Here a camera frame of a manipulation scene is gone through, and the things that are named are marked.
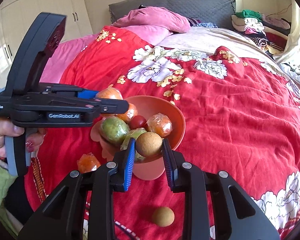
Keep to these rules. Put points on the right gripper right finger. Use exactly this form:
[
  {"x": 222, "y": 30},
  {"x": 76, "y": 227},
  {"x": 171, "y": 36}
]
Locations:
[{"x": 236, "y": 215}]

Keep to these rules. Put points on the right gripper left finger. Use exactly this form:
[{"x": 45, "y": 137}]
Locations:
[{"x": 81, "y": 196}]

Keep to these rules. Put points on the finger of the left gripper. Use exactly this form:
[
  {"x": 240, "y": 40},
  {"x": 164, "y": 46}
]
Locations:
[
  {"x": 55, "y": 103},
  {"x": 67, "y": 90}
]

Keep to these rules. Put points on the red cherry tomato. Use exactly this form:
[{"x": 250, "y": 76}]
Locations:
[{"x": 137, "y": 121}]

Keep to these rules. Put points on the brown longan fruit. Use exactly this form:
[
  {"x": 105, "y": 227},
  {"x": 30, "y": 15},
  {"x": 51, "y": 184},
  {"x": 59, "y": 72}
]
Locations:
[
  {"x": 163, "y": 217},
  {"x": 149, "y": 144}
]

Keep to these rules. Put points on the small orange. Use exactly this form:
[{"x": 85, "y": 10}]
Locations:
[{"x": 160, "y": 124}]

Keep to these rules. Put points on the person's left hand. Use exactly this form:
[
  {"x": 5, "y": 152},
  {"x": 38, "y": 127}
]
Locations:
[{"x": 7, "y": 129}]

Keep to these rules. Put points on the pink quilt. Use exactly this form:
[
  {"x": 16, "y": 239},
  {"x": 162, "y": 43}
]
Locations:
[{"x": 68, "y": 50}]

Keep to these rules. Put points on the wrapped orange in bowl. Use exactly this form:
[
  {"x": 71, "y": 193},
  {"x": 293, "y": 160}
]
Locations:
[{"x": 128, "y": 115}]

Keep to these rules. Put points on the pink fruit bowl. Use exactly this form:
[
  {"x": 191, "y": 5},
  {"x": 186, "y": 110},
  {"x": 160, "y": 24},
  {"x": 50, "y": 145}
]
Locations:
[{"x": 147, "y": 106}]

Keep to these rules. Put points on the green sleeve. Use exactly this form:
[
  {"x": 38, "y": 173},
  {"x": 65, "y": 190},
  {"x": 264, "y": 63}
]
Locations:
[{"x": 10, "y": 223}]

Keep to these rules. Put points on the white wardrobe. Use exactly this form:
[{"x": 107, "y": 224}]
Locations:
[{"x": 16, "y": 16}]

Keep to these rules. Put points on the red floral blanket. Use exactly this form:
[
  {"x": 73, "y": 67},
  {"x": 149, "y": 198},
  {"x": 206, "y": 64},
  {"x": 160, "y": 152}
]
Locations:
[{"x": 240, "y": 117}]

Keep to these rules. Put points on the pink pillow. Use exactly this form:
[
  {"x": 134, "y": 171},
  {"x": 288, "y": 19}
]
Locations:
[{"x": 155, "y": 16}]

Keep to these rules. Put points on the beige bed cover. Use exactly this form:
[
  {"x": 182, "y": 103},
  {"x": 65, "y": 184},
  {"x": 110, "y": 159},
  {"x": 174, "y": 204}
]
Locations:
[{"x": 209, "y": 39}]

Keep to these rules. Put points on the grey padded headboard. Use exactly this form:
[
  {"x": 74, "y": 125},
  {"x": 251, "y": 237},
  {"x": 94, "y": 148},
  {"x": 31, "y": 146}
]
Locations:
[{"x": 215, "y": 11}]

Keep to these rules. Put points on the cream curtain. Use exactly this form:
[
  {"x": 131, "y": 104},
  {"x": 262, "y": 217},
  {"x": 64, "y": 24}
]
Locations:
[{"x": 291, "y": 53}]

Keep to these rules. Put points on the pile of folded clothes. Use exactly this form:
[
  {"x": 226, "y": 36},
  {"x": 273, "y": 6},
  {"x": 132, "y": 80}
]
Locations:
[{"x": 270, "y": 34}]

